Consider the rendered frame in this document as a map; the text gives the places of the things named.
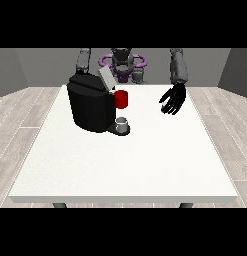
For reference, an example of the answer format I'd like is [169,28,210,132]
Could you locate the grey robot trunk purple rings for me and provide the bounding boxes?
[98,48,149,84]

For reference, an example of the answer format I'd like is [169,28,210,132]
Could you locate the pale grey machine lid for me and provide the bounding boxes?
[97,65,117,91]

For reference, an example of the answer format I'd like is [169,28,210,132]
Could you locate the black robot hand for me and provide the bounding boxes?
[158,82,188,116]

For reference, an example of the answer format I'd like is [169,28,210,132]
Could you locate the black coffee machine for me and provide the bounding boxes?
[66,72,131,136]

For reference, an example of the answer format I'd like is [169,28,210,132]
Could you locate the small grey cup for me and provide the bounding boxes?
[115,116,130,133]

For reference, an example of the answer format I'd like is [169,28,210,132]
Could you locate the red pod holder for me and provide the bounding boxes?
[113,89,130,110]

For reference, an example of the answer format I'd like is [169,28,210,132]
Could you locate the small grey coffee pod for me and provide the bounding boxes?
[131,69,145,85]

